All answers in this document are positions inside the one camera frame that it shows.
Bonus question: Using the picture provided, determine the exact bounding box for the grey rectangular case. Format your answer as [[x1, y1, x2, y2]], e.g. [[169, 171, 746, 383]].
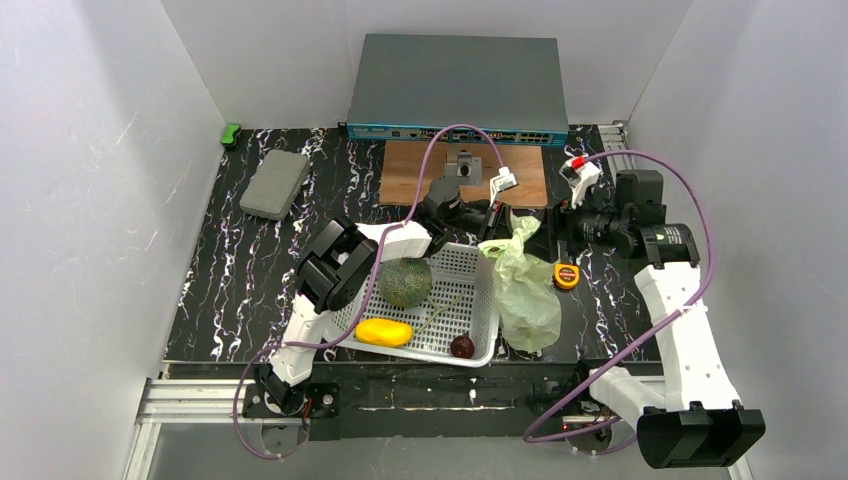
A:
[[239, 150, 310, 221]]

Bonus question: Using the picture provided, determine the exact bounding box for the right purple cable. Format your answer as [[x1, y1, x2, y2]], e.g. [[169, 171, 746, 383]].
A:
[[521, 149, 717, 445]]

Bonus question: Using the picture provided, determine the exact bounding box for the purple cable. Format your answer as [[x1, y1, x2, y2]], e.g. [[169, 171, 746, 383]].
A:
[[521, 149, 717, 445], [231, 123, 508, 461]]

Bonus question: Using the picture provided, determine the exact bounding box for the black base frame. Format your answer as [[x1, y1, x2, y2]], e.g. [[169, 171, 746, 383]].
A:
[[238, 360, 664, 443]]

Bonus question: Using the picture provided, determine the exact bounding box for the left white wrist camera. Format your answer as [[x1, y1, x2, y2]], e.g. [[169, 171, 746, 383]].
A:
[[489, 166, 518, 205]]

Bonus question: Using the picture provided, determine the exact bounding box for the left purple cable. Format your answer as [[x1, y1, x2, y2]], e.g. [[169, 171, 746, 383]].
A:
[[231, 123, 508, 461]]

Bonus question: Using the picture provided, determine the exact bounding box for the green fake melon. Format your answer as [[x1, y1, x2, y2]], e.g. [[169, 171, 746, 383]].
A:
[[377, 258, 433, 309]]

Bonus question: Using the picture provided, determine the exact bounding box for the yellow fake mango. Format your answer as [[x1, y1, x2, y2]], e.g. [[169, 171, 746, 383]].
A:
[[355, 318, 415, 348]]

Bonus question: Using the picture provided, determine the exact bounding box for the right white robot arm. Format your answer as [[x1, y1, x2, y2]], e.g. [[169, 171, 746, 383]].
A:
[[546, 165, 766, 469]]

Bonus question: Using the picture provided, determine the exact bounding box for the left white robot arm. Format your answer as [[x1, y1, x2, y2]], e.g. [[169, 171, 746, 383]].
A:
[[252, 169, 516, 417]]

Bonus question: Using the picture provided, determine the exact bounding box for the yellow tape measure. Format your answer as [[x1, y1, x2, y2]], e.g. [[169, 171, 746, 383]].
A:
[[552, 263, 581, 291]]

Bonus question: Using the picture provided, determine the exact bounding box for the green black small tool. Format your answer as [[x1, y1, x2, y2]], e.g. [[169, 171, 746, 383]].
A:
[[220, 124, 241, 149]]

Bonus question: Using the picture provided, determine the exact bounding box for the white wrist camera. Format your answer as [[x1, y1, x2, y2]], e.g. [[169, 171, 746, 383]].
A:
[[559, 156, 602, 209], [489, 166, 518, 205]]

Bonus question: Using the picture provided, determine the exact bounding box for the light green plastic bag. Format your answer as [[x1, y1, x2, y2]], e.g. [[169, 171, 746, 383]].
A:
[[479, 214, 562, 353]]

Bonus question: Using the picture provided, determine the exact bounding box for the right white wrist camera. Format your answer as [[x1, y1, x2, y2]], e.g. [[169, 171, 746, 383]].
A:
[[559, 156, 602, 209]]

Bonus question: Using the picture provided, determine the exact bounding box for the dark red fake fruit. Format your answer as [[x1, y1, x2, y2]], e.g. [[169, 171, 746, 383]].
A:
[[449, 334, 476, 359]]

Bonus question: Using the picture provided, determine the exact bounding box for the brown wooden board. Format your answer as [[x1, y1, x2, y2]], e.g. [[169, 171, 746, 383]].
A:
[[379, 141, 548, 208]]

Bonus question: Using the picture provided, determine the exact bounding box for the small metal bracket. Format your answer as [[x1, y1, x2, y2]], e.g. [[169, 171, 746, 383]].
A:
[[444, 149, 483, 186]]

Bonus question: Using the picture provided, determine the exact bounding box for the grey network switch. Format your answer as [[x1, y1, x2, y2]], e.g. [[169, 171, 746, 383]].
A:
[[346, 34, 569, 147]]

